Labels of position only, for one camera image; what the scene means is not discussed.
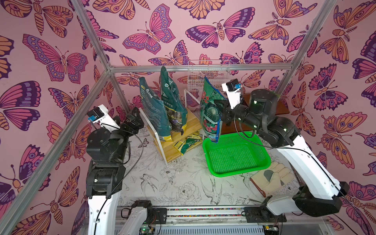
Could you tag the blue green fertilizer bag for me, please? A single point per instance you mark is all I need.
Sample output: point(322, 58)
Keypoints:
point(210, 113)

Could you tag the yellow green bag shelf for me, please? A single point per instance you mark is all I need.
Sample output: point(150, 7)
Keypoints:
point(188, 143)

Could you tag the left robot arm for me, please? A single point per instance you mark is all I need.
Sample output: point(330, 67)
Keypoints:
point(109, 149)

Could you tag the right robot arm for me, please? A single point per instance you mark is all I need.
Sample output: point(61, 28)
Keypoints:
point(322, 193)

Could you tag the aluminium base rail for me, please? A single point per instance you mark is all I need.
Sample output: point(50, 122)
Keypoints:
point(222, 220)

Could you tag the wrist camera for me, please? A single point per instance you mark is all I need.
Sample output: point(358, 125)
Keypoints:
point(232, 89)
point(100, 115)

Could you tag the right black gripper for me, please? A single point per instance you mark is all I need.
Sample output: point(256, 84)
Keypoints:
point(226, 111)

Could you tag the wooden white frame shelf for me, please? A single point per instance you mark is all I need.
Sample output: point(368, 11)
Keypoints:
point(167, 149)

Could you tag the white wire basket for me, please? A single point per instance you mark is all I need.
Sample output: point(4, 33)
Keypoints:
point(213, 70)

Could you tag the green plastic basket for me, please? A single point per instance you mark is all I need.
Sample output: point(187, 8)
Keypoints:
point(235, 154)

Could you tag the aluminium cage frame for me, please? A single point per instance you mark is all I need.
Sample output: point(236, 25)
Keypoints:
point(52, 72)

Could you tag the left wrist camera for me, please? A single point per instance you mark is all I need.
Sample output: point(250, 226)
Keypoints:
point(100, 115)

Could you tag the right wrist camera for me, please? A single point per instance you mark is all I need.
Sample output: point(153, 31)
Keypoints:
point(232, 89)

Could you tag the beige work glove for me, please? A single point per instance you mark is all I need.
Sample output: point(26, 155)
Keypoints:
point(272, 179)

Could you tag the dark green fertilizer bag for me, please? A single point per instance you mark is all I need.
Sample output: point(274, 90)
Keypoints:
point(155, 111)

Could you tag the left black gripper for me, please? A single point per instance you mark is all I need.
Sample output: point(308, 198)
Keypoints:
point(138, 124)

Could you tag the brown wooden step stand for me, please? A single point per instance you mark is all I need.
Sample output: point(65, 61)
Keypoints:
point(231, 128)

